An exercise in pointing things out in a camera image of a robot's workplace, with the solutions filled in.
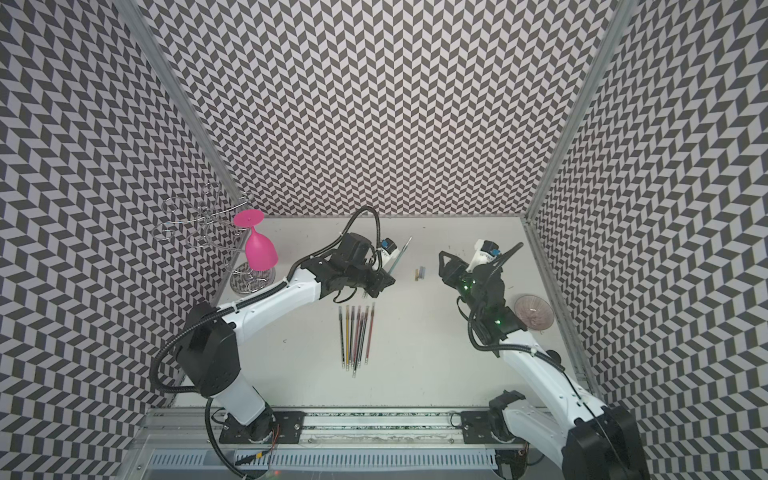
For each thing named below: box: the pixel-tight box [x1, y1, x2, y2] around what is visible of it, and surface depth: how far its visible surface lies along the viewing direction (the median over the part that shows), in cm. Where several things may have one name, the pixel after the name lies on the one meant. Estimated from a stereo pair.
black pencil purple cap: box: [350, 306, 355, 367], surface depth 90 cm
